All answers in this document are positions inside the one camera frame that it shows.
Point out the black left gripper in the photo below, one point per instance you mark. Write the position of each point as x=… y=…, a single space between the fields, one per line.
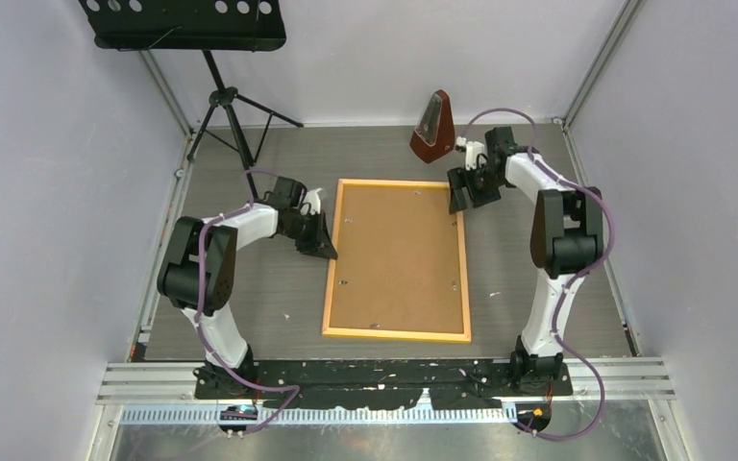
x=320 y=245

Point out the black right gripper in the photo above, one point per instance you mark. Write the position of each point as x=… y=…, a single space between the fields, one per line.
x=459 y=178

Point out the brown backing board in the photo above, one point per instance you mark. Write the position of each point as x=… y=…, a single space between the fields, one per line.
x=401 y=261

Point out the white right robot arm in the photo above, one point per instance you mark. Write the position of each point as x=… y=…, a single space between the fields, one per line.
x=566 y=238

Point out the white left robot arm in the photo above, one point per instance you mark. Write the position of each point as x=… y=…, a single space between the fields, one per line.
x=197 y=271

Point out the brown metronome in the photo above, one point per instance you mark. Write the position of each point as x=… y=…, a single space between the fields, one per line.
x=434 y=135

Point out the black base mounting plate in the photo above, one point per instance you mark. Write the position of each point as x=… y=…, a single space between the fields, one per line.
x=386 y=384

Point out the black music stand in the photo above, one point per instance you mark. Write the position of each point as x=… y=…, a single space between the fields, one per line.
x=207 y=26

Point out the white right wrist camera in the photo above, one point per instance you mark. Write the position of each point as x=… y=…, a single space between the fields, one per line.
x=475 y=153

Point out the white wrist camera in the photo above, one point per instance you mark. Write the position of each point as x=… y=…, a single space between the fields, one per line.
x=312 y=202
x=475 y=153

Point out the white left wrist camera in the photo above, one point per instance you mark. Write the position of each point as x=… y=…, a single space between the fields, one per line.
x=312 y=202

